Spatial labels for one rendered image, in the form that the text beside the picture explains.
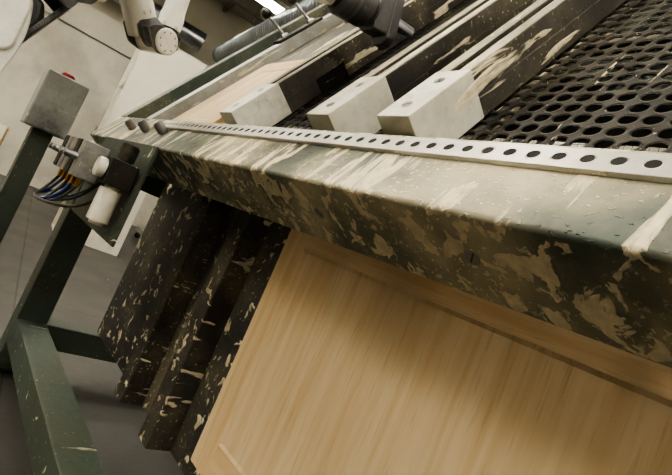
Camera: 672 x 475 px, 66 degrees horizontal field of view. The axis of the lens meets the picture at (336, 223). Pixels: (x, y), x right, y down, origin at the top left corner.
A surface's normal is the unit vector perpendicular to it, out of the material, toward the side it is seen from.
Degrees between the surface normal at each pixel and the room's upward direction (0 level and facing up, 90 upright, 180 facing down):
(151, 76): 90
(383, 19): 90
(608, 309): 147
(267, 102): 90
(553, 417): 90
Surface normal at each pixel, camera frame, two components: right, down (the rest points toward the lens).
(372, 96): 0.58, 0.18
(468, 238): -0.72, 0.58
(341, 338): -0.71, -0.36
